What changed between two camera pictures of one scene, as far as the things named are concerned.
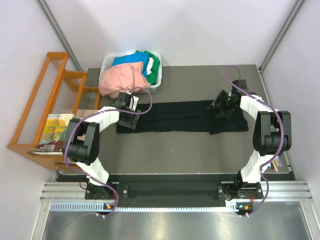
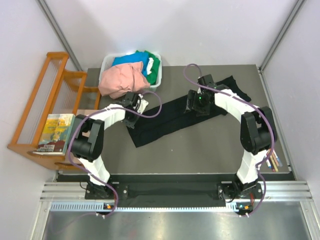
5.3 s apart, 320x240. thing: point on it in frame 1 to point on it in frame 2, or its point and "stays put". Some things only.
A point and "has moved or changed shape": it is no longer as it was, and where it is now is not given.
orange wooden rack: [56, 91] stays put
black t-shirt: [184, 117] has moved or changed shape
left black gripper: [129, 120] stays put
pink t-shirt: [122, 78] stays put
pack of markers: [275, 164] stays put
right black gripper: [224, 113] to [193, 96]
